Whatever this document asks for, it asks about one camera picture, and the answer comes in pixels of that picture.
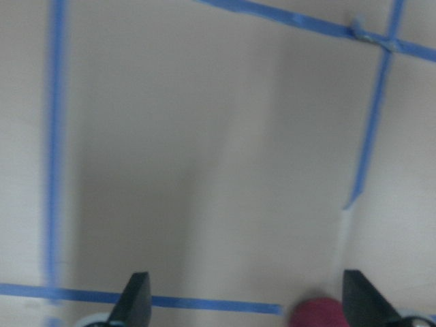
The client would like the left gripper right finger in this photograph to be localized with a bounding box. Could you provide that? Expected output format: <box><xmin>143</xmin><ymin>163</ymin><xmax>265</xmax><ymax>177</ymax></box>
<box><xmin>342</xmin><ymin>270</ymin><xmax>401</xmax><ymax>327</ymax></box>

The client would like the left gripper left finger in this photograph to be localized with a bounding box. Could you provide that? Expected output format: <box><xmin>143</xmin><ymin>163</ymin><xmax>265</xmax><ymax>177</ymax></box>
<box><xmin>107</xmin><ymin>272</ymin><xmax>151</xmax><ymax>327</ymax></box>

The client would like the red yellow apple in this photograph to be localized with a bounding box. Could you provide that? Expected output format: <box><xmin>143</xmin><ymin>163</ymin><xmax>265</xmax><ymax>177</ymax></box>
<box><xmin>287</xmin><ymin>297</ymin><xmax>349</xmax><ymax>327</ymax></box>

